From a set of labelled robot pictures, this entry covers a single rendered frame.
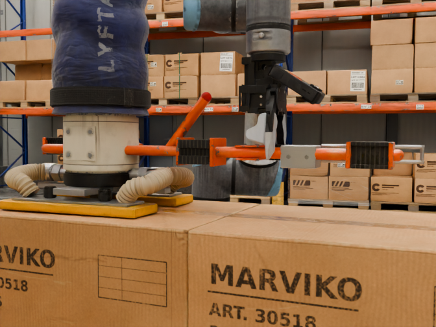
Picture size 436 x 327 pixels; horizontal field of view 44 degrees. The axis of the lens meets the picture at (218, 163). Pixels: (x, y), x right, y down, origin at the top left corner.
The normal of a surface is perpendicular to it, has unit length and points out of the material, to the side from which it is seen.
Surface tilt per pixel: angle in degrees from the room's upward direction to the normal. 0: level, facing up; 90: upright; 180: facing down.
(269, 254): 90
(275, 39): 90
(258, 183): 116
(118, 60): 75
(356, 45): 90
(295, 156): 90
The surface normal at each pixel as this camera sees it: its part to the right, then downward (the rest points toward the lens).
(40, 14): -0.29, 0.05
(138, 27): 0.83, 0.15
